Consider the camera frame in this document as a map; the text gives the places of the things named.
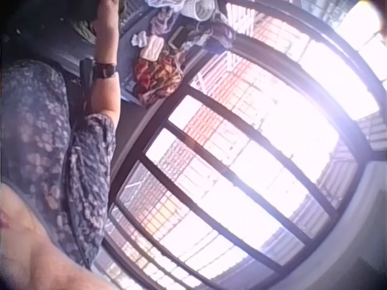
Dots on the white folded cloth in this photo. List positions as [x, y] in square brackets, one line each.
[154, 46]

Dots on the black rectangular phone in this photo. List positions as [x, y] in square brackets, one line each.
[178, 37]

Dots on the black wrist band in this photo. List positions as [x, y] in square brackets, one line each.
[101, 71]

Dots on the person's right hand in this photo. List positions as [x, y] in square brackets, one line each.
[106, 21]

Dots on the black framed window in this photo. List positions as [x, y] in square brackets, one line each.
[242, 157]

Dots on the white plastic basket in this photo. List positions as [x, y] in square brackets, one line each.
[198, 9]

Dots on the dark green cloth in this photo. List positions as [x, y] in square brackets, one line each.
[86, 31]

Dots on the light blue cloth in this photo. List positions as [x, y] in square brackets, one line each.
[164, 3]

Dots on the purple striped cloth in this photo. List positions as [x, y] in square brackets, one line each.
[208, 33]

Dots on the crumpled white paper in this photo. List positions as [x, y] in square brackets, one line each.
[139, 39]

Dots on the red patterned cloth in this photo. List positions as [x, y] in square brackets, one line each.
[157, 75]

